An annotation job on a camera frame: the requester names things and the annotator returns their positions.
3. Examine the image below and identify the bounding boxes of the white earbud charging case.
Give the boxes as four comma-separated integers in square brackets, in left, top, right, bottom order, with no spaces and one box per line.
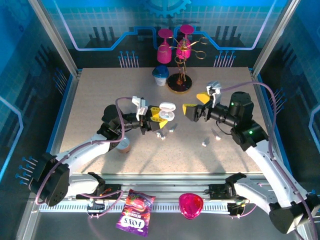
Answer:
[158,101,177,123]

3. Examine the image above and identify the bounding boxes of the brown paper cup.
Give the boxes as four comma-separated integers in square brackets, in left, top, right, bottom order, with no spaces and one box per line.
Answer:
[115,136,132,154]

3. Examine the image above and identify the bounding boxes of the gold glass rack stand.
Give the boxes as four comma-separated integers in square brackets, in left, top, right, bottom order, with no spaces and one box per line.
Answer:
[166,34,210,95]

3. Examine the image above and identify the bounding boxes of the white cup with blue lid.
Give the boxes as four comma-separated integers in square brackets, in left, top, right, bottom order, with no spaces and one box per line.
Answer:
[151,65,170,87]

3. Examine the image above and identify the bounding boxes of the pink wine glass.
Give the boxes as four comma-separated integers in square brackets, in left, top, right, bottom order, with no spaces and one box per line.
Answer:
[175,24,195,60]
[156,28,174,64]

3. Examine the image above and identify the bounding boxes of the pink heart-shaped bowl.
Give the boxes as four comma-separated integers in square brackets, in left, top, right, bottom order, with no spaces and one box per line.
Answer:
[178,192,203,220]

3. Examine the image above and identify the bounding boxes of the black controller board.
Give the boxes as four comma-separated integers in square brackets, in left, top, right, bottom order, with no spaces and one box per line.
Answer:
[226,201,248,218]
[86,198,106,218]

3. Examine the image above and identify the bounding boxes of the purple candy bag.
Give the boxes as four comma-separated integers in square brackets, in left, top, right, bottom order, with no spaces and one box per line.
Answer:
[115,189,156,237]

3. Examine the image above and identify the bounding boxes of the aluminium table side rail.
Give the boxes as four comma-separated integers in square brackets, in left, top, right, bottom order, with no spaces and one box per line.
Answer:
[249,68,291,176]
[44,69,83,176]

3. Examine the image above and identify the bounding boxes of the thin black cable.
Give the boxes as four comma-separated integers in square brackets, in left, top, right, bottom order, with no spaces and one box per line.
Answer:
[214,121,235,136]

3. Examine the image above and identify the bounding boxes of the aluminium frame cross rail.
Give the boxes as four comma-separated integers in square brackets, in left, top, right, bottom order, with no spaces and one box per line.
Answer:
[69,172,266,201]

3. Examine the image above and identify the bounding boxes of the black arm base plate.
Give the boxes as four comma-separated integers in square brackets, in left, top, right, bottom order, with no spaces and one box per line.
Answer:
[208,183,241,201]
[75,183,123,201]

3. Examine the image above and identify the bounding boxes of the aluminium frame post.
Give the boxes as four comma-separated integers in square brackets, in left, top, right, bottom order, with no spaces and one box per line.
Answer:
[251,0,302,78]
[27,0,83,78]

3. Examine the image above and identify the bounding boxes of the white slotted cable duct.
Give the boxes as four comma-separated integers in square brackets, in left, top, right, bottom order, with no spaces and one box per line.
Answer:
[38,201,232,213]

